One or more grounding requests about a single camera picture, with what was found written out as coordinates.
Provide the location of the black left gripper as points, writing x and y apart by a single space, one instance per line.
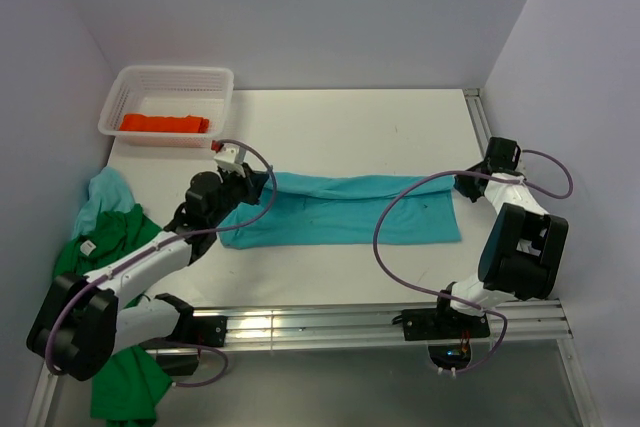
252 182

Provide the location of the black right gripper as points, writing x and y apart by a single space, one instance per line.
464 185

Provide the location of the teal t-shirt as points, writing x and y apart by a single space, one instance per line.
312 210

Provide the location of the white perforated plastic basket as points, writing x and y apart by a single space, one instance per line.
168 91

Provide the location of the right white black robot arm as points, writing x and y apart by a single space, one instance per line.
522 255

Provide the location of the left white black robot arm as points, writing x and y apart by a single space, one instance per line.
85 319

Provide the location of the light aqua t-shirt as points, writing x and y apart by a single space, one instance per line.
107 191

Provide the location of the orange rolled t-shirt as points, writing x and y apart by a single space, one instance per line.
164 124

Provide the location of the green t-shirt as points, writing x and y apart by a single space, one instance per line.
131 384

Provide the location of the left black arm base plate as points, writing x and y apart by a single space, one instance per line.
202 340

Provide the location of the aluminium extrusion frame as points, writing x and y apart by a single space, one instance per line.
299 328

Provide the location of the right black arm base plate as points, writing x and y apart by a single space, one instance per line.
435 324

